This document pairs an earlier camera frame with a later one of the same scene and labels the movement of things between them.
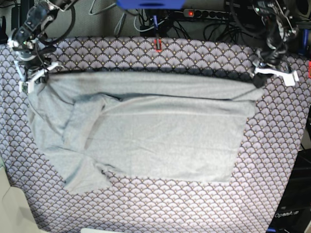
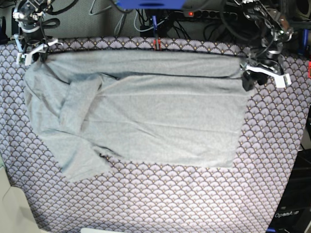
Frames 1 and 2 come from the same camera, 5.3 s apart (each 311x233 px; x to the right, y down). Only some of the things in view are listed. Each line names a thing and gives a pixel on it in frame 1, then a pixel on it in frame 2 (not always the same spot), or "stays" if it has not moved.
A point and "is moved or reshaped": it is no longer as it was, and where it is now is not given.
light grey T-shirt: [173, 126] is moved or reshaped
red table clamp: [160, 41] stays
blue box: [151, 4] stays
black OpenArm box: [293, 213] stays
